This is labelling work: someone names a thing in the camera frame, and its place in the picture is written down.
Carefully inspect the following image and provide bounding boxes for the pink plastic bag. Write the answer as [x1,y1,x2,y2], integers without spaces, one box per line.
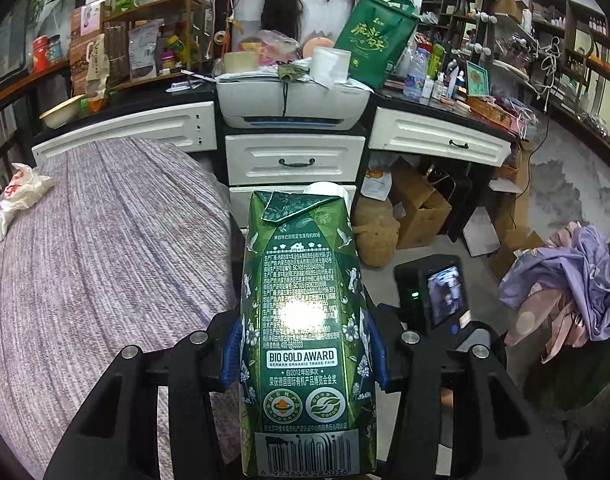
[240,30,306,61]

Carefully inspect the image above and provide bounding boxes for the wicker tray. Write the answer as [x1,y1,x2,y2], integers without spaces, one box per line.
[467,97,516,128]

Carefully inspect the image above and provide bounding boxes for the green milk carton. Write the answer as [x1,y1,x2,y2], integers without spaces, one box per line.
[239,182,378,478]

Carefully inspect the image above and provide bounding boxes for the round pink pad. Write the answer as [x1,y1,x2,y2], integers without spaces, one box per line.
[305,35,336,58]

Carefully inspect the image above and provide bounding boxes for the yellow and green bottles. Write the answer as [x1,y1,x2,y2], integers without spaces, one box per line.
[157,35,193,76]

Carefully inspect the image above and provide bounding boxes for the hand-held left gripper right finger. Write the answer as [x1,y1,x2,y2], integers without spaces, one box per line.
[367,302,568,480]

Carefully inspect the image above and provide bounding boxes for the dark shelving unit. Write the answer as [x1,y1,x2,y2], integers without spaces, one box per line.
[420,0,610,141]

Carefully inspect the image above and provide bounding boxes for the cream box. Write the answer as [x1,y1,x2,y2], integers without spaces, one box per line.
[224,51,260,75]

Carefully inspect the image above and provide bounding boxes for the white cable bundle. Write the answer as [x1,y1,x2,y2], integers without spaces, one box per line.
[535,40,566,111]

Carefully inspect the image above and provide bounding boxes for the wooden shelf rack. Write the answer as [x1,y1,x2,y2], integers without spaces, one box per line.
[102,0,206,91]

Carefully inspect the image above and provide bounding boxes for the white paper bag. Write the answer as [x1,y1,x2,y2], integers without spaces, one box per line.
[360,167,393,201]

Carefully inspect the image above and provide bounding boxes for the green tote bag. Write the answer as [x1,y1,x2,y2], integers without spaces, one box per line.
[333,0,420,91]

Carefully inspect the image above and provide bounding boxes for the black railing with wooden ledge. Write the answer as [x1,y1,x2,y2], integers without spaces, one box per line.
[0,57,73,201]

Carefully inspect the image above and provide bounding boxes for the white cabinet panel with dots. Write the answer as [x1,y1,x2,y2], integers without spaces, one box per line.
[32,101,218,166]

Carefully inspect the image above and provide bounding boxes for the white drawer with black handle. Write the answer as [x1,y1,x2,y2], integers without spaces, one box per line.
[225,135,366,186]

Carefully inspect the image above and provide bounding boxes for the white plastic bag red print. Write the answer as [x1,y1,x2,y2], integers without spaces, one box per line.
[0,162,56,248]

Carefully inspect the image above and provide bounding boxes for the grey foil packet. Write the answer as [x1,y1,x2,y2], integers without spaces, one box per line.
[129,19,164,81]

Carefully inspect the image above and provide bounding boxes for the red tin can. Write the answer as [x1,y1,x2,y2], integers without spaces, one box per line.
[32,36,50,73]

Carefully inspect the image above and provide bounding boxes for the white printer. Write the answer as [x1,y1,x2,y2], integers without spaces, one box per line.
[216,80,374,130]

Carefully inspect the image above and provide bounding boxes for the clear water bottle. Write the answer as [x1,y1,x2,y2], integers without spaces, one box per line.
[404,47,430,98]

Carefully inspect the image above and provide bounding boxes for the teal picture frame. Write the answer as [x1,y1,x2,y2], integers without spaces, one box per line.
[466,60,490,98]

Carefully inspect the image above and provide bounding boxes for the black hair wig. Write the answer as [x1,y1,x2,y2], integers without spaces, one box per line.
[261,0,300,36]

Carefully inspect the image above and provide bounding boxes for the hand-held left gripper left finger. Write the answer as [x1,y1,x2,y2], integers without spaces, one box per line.
[44,310,246,480]

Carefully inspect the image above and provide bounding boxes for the flat cardboard sheet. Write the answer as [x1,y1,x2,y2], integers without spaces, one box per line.
[462,205,503,256]

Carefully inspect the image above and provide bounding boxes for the cream bowl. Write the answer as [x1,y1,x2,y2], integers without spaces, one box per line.
[39,94,83,130]

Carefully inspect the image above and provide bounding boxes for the brown woven sack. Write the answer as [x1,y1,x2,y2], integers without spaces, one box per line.
[352,195,400,267]

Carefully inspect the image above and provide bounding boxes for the purple floral cloth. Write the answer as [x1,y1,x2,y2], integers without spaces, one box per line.
[499,220,610,363]

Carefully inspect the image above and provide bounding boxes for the small cardboard box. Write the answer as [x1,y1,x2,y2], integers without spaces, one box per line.
[490,227,546,281]

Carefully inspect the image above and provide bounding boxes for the brown cardboard carton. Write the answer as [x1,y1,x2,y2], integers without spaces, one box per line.
[69,2,110,96]

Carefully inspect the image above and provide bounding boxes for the white wide drawer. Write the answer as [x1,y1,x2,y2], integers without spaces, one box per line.
[369,107,513,163]

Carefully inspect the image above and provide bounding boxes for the kraft paper bag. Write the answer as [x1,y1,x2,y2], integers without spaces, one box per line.
[85,35,110,111]

